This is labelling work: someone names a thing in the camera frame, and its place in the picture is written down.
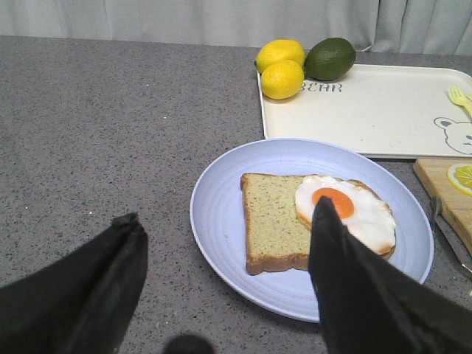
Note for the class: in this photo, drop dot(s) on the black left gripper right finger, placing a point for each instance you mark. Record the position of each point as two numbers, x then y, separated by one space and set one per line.
366 305

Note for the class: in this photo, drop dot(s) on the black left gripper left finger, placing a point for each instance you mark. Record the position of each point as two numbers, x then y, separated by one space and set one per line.
82 303

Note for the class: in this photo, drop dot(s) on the fake fried egg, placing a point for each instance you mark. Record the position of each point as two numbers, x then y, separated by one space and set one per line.
366 216

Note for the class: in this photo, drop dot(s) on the bread slice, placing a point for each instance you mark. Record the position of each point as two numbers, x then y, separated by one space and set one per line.
276 240

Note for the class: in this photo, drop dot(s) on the light blue round plate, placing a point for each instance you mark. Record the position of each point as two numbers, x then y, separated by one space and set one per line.
218 224

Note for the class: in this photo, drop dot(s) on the white bear tray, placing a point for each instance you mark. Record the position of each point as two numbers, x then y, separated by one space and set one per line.
400 112

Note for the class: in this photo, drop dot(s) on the wooden cutting board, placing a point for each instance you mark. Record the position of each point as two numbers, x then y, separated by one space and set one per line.
456 205

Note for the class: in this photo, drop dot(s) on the lemon slice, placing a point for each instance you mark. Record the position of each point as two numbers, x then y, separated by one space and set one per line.
460 176

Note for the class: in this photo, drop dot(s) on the yellow plastic fork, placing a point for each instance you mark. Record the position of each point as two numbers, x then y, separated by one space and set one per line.
458 97

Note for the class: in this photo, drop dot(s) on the front yellow lemon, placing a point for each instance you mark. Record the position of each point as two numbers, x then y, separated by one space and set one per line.
282 80

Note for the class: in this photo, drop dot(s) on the yellow lemon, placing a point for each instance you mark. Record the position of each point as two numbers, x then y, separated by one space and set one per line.
282 80
278 50

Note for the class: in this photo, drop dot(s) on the green lime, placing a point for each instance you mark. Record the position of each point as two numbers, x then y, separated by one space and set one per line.
330 59

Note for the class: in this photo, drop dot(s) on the rear yellow lemon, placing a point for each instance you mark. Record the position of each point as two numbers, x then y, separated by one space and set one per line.
278 50

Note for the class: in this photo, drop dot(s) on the grey curtain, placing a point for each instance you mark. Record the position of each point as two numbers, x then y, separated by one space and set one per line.
416 27

